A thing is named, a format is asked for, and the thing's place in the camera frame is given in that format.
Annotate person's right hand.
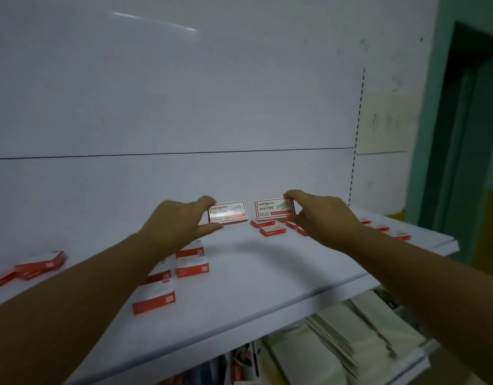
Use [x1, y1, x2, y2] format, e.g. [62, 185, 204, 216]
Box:
[283, 190, 364, 253]

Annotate person's left hand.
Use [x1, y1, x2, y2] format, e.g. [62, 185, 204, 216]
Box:
[140, 195, 224, 259]

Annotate white staple box red label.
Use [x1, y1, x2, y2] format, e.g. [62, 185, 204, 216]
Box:
[254, 197, 296, 222]
[207, 201, 249, 225]

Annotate person's left forearm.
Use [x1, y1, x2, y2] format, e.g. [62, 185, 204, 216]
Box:
[0, 230, 168, 385]

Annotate person's right forearm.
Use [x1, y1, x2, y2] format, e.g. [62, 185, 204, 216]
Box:
[342, 224, 493, 385]

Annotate white shelf board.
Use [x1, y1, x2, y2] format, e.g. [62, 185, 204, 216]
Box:
[385, 338, 441, 385]
[0, 206, 460, 385]

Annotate group of red staple boxes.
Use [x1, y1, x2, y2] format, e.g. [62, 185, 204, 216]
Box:
[0, 217, 412, 316]

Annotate stack of white envelopes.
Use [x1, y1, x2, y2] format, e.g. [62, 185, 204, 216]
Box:
[263, 290, 427, 385]

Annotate beige paper note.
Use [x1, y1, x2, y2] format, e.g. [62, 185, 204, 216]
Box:
[356, 91, 417, 155]

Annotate white shelf back panel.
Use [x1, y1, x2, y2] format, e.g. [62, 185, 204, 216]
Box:
[0, 0, 367, 269]

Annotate colourful books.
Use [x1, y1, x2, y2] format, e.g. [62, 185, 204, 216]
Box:
[160, 342, 261, 385]

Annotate dark teal door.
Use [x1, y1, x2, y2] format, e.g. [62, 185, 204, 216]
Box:
[433, 54, 493, 263]

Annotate white lower shelf board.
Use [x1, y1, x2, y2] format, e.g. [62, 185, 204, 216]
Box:
[385, 338, 441, 385]

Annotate teal door frame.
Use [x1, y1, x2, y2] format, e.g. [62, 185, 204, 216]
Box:
[404, 0, 493, 227]

